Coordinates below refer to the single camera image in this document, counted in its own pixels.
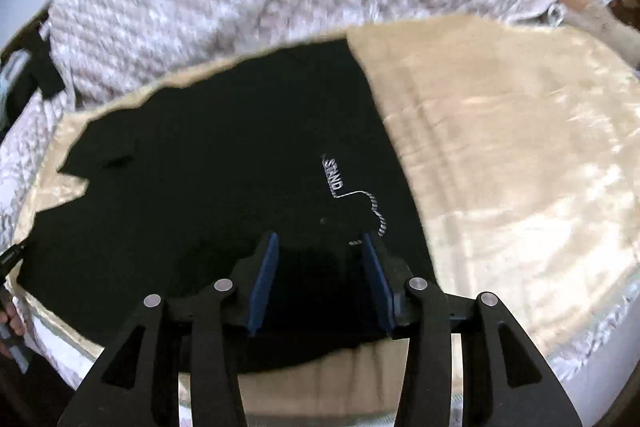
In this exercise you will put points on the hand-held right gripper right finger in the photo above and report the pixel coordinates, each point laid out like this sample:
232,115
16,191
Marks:
376,279

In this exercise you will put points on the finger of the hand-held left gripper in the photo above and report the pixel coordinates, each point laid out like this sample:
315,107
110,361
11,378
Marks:
11,259

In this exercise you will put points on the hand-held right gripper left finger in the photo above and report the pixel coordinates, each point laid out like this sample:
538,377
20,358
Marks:
263,282

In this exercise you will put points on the black pants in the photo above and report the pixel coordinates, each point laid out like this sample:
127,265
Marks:
210,167

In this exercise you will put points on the person's left hand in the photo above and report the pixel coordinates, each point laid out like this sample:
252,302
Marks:
15,319

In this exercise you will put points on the beige satin blanket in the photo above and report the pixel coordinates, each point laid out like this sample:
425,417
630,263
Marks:
505,147

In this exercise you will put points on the black cloth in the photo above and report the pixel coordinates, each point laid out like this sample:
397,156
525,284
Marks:
42,67

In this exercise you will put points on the brown wooden furniture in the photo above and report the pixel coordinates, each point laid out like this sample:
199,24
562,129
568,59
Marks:
602,19

